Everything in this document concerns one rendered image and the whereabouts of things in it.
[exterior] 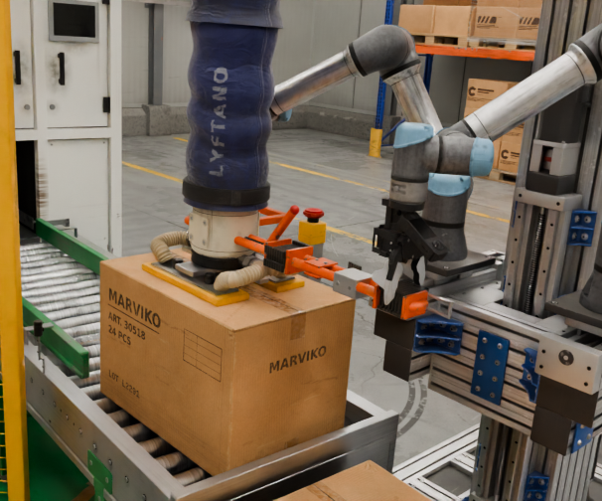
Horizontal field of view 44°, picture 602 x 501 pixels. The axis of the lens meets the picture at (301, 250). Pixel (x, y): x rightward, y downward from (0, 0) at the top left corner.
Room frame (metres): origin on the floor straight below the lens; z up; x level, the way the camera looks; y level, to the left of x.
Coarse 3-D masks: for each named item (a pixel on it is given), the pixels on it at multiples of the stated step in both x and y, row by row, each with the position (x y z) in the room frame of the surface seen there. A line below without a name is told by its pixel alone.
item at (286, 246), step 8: (280, 240) 1.73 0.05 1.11; (288, 240) 1.75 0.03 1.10; (264, 248) 1.69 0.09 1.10; (272, 248) 1.67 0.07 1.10; (280, 248) 1.70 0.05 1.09; (288, 248) 1.71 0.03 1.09; (296, 248) 1.71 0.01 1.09; (304, 248) 1.68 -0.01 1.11; (312, 248) 1.70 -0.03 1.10; (264, 256) 1.70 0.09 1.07; (272, 256) 1.68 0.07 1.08; (280, 256) 1.65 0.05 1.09; (288, 256) 1.64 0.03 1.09; (296, 256) 1.66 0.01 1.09; (264, 264) 1.69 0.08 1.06; (272, 264) 1.67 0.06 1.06; (280, 264) 1.65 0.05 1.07; (288, 264) 1.65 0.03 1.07; (288, 272) 1.65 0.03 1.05
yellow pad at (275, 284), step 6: (270, 276) 1.85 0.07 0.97; (288, 276) 1.86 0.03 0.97; (294, 276) 1.87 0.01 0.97; (270, 282) 1.82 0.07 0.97; (276, 282) 1.82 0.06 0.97; (282, 282) 1.83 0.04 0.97; (288, 282) 1.83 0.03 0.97; (294, 282) 1.84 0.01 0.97; (300, 282) 1.85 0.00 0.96; (270, 288) 1.81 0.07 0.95; (276, 288) 1.79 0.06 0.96; (282, 288) 1.80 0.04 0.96; (288, 288) 1.82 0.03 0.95; (294, 288) 1.83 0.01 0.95
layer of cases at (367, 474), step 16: (368, 464) 1.68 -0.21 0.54; (320, 480) 1.59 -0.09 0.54; (336, 480) 1.60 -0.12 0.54; (352, 480) 1.60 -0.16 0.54; (368, 480) 1.60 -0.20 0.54; (384, 480) 1.61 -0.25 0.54; (400, 480) 1.61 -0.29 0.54; (288, 496) 1.52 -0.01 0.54; (304, 496) 1.52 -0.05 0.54; (320, 496) 1.53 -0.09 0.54; (336, 496) 1.53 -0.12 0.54; (352, 496) 1.53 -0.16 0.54; (368, 496) 1.54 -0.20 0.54; (384, 496) 1.54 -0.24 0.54; (400, 496) 1.55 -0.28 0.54; (416, 496) 1.55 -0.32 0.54
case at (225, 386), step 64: (128, 256) 2.01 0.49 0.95; (128, 320) 1.84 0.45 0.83; (192, 320) 1.64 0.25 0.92; (256, 320) 1.59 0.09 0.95; (320, 320) 1.71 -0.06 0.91; (128, 384) 1.84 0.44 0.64; (192, 384) 1.63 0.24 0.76; (256, 384) 1.58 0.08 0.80; (320, 384) 1.73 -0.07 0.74; (192, 448) 1.62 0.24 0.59; (256, 448) 1.58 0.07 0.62
